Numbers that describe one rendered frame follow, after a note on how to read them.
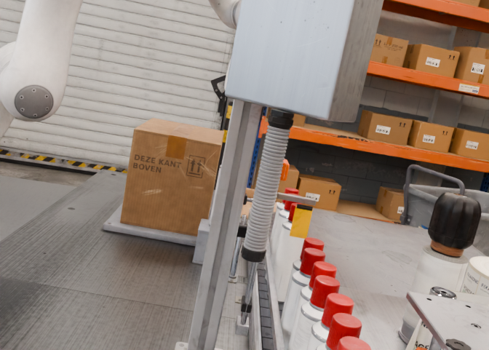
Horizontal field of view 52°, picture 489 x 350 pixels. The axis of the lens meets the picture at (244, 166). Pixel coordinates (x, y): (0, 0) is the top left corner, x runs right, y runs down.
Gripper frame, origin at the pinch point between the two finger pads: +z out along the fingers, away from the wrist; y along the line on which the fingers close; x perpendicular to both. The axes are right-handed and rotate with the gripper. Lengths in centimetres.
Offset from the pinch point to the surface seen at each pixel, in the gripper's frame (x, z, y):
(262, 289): -24.8, 33.5, 11.5
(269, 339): -45, 34, 12
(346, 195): 423, 103, 137
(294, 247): -30.0, 21.2, 15.4
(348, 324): -76, 13, 15
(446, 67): 357, -49, 185
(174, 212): 9.2, 30.5, -12.8
